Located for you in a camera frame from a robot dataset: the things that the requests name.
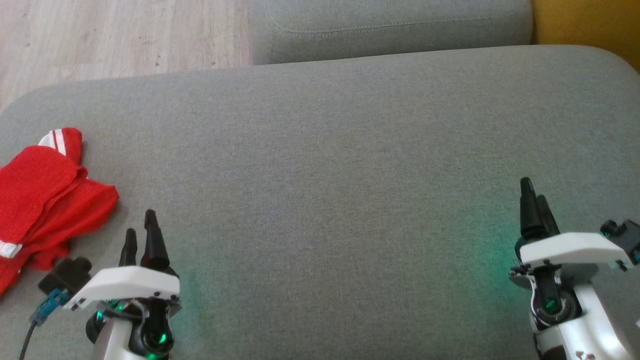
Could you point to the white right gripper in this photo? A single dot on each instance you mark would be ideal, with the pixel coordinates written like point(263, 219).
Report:
point(570, 250)

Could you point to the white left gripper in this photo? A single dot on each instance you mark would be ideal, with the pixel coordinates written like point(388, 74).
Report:
point(130, 282)

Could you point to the red white striped garment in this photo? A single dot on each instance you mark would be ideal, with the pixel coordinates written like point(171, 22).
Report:
point(45, 200)

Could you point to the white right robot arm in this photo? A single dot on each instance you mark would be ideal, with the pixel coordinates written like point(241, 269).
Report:
point(590, 320)

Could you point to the yellow cushion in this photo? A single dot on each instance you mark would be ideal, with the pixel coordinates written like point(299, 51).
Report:
point(590, 25)

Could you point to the grey sofa back cushion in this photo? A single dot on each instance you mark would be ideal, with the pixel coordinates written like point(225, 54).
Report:
point(390, 30)

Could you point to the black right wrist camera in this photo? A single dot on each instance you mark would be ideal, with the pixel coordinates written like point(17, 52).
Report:
point(625, 232)

